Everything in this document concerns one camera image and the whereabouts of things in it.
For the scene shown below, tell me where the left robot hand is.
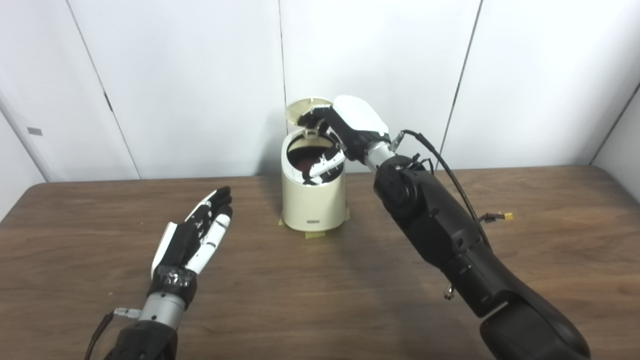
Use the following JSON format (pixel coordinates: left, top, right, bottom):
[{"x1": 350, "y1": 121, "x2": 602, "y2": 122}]
[{"x1": 147, "y1": 186, "x2": 234, "y2": 310}]

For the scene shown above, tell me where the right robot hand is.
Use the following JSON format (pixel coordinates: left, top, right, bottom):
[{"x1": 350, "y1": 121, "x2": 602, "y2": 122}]
[{"x1": 300, "y1": 95, "x2": 391, "y2": 184}]

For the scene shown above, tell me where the round cream bin lid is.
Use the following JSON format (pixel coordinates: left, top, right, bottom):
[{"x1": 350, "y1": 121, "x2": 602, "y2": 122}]
[{"x1": 285, "y1": 98, "x2": 335, "y2": 136}]

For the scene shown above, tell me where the red apple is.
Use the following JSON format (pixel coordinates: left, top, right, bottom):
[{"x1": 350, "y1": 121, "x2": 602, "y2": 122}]
[{"x1": 292, "y1": 149, "x2": 327, "y2": 174}]

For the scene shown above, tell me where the cream-colored bin body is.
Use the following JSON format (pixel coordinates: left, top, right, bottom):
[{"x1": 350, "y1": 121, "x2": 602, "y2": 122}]
[{"x1": 281, "y1": 128, "x2": 348, "y2": 233}]

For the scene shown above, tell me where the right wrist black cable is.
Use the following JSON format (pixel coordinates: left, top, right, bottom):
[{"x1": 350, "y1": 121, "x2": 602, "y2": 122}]
[{"x1": 391, "y1": 129, "x2": 494, "y2": 249}]

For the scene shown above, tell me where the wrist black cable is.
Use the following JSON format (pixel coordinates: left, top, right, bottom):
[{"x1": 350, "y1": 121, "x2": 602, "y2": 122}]
[
  {"x1": 84, "y1": 307, "x2": 144, "y2": 360},
  {"x1": 391, "y1": 129, "x2": 494, "y2": 249}
]

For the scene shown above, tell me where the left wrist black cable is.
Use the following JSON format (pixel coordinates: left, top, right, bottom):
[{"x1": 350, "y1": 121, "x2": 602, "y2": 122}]
[{"x1": 84, "y1": 307, "x2": 144, "y2": 360}]

